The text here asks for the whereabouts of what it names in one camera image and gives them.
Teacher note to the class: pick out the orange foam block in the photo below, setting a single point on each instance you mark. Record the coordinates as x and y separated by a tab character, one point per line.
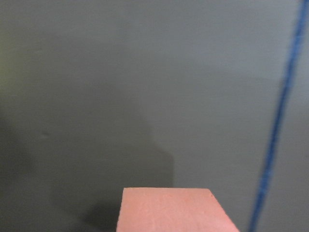
172	210

